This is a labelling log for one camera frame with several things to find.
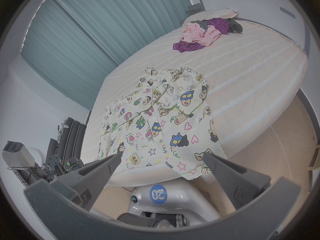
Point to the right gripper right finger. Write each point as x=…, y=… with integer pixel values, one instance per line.
x=247, y=186

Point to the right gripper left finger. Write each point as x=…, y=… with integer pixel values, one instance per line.
x=75, y=187

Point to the white printed pyjama top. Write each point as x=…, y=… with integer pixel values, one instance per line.
x=162, y=124

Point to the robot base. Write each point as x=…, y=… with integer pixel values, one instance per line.
x=175, y=199

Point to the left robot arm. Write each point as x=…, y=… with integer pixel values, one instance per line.
x=17, y=156

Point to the pile of clothes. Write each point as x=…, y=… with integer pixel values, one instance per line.
x=200, y=34

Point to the white trash bin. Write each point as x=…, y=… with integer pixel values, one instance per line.
x=37, y=154

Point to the dark grey chest of drawers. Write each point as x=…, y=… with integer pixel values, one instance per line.
x=75, y=134

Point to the grey white crumpled cloth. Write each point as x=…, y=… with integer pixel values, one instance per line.
x=62, y=130

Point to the bed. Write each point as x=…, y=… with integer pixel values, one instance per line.
x=237, y=71

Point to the blue-green curtain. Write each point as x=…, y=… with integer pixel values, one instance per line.
x=87, y=34

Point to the cream pillow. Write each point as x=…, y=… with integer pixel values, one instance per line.
x=212, y=14

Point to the grey bedside table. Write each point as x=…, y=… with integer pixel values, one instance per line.
x=193, y=7

